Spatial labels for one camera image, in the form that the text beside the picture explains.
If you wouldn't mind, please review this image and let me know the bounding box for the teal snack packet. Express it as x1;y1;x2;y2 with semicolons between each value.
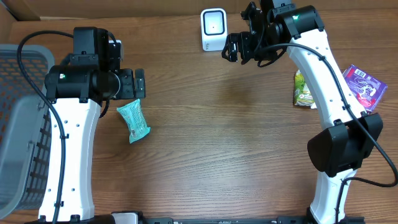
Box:
116;99;150;144

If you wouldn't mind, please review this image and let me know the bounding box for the green juice pouch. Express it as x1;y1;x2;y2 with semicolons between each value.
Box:
294;70;315;107

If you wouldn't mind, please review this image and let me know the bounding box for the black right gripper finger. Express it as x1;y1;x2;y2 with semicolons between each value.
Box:
225;33;239;52
221;49;238;62

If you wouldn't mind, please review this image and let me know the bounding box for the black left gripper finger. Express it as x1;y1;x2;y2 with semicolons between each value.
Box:
134;84;146;99
135;68;145;84

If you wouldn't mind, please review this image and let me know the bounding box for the grey plastic basket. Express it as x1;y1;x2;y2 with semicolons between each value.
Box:
1;44;51;218

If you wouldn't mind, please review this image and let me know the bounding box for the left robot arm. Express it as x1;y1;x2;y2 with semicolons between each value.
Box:
37;27;146;224

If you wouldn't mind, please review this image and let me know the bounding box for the white barcode scanner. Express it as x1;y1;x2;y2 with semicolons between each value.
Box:
200;8;228;52

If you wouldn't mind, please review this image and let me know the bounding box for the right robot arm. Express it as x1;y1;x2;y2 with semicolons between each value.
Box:
222;1;383;223

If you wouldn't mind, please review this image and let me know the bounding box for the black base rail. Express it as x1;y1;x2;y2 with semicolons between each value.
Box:
142;216;364;224

